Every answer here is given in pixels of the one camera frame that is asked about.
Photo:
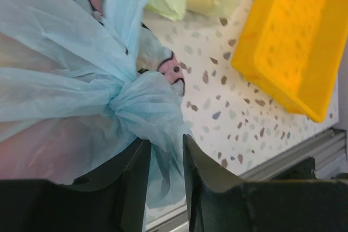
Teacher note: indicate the light blue plastic bag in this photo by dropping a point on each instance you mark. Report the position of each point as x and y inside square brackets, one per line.
[81, 80]

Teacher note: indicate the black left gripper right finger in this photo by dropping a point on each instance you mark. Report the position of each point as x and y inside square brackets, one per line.
[218, 200]

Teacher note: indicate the yellow plastic tray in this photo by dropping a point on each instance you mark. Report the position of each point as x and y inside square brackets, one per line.
[292, 50]

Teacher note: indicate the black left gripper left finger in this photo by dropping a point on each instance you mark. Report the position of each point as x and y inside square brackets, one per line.
[109, 198]

